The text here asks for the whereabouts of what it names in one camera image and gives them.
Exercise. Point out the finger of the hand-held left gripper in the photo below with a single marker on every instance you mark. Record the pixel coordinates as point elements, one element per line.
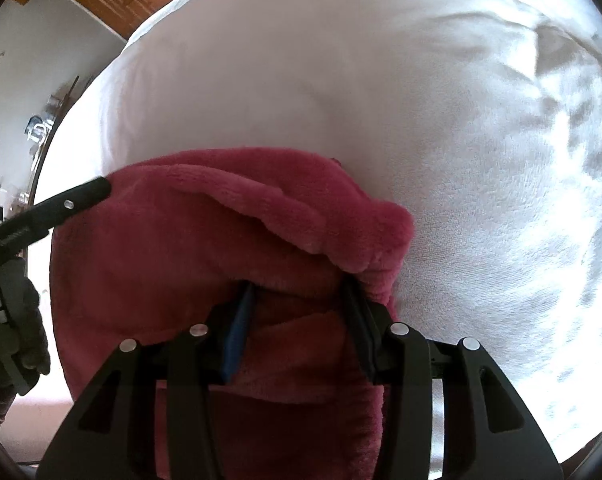
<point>78,197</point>

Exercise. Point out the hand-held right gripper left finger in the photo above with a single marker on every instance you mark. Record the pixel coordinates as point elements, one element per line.
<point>235,342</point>

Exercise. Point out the white bed blanket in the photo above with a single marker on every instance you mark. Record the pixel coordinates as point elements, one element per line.
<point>381,110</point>

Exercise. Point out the crimson fleece blanket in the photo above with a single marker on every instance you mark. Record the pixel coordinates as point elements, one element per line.
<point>181,250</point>

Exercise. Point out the glass kettle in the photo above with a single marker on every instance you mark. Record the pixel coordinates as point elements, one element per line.
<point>37,129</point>

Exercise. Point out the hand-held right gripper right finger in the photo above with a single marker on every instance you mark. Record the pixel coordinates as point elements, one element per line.
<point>363,332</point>

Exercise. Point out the person's left hand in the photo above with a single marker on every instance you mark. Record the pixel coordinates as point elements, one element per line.
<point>31,320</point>

